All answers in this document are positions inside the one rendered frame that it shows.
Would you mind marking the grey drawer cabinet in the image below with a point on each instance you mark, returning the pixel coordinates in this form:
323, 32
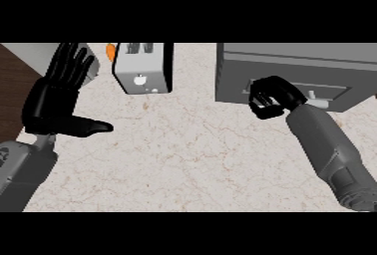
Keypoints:
303, 66

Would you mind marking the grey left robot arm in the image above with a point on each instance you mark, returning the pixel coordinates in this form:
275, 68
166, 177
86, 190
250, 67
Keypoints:
23, 172

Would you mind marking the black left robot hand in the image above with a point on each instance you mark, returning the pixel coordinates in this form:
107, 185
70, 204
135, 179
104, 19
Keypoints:
52, 103

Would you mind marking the pale grey toaster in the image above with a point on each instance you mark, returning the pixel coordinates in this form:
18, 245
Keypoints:
142, 71

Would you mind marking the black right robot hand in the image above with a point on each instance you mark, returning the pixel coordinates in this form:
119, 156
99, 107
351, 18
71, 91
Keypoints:
280, 89

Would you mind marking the orange vegetable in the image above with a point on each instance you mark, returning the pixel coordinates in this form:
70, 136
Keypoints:
111, 52

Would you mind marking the pale grey appliance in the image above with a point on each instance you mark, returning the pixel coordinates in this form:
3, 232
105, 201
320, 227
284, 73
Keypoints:
30, 53

